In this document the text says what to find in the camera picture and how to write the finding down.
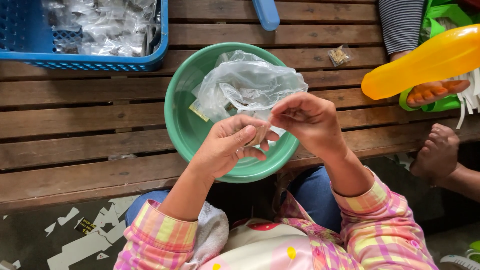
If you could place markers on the clear packet with brown bits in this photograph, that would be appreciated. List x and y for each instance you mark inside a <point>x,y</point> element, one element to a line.
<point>339,56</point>

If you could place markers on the green bag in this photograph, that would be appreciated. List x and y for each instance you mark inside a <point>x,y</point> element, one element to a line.
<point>446,13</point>

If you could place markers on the blue jeans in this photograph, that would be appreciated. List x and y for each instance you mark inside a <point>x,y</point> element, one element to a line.
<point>315,195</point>

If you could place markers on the blue plastic basket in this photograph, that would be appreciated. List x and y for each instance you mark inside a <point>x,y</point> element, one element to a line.
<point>26,33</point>

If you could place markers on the pink plaid shirt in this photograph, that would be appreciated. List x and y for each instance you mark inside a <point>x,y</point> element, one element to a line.
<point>378,232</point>

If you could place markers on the clear plastic scrap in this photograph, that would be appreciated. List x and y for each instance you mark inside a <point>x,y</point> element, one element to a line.
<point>122,157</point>

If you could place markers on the white towel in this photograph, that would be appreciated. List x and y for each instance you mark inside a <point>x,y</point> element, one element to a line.
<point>212,228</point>

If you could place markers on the person's left hand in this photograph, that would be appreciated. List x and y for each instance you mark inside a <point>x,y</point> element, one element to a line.
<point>219,150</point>

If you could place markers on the black floor sticker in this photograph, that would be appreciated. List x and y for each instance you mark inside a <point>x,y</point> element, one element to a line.
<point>85,226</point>

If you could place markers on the small clear herb packet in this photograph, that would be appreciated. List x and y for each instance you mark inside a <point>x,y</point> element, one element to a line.
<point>258,135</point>

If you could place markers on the white green sandal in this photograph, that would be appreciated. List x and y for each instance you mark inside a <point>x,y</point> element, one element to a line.
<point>459,261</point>

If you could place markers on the person's right hand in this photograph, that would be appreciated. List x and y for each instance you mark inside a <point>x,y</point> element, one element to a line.
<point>315,123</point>

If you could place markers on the green plastic basin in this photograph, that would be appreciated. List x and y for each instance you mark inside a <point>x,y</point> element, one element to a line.
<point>187,131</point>

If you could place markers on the white dotted apron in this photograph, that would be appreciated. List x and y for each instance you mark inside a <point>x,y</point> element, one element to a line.
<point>262,247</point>

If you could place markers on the yellow label packet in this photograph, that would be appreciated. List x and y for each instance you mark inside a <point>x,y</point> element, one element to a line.
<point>198,110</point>

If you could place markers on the pile of clear filled packets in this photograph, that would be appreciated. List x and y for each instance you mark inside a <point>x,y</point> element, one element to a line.
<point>105,26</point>

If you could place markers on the white paper strips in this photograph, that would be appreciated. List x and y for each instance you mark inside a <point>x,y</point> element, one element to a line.
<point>468,97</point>

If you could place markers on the large clear plastic bag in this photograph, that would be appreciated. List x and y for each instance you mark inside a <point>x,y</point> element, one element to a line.
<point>247,80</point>

